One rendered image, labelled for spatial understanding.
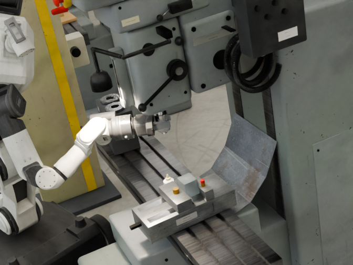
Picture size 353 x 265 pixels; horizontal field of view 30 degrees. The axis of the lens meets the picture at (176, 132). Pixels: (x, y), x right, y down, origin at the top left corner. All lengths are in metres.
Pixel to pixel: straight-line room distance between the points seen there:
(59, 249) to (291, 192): 1.08
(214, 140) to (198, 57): 2.56
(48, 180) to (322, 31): 1.07
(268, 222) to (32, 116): 1.93
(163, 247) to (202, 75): 0.64
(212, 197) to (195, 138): 2.49
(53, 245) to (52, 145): 1.29
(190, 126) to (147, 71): 2.83
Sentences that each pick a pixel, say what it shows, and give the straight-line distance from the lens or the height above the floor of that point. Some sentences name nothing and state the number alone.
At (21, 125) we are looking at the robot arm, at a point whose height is 1.35.
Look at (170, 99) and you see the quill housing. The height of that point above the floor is 1.35.
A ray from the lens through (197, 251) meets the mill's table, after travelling 2.24.
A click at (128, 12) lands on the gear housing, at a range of 2.08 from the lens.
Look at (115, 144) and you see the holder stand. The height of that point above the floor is 0.97.
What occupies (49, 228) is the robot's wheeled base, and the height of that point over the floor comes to 0.57.
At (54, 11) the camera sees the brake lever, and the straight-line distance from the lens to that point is 2.23.
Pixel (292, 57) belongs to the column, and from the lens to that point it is 2.28.
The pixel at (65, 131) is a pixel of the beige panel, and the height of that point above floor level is 0.51.
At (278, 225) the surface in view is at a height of 0.70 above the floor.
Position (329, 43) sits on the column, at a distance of 2.35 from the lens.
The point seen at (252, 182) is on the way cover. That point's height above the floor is 0.91.
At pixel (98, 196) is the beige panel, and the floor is 0.03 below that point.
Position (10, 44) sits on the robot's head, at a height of 1.60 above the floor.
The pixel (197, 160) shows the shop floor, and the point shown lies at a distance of 4.54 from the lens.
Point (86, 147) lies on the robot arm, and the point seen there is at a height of 1.22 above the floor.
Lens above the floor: 2.29
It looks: 28 degrees down
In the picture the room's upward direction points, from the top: 11 degrees counter-clockwise
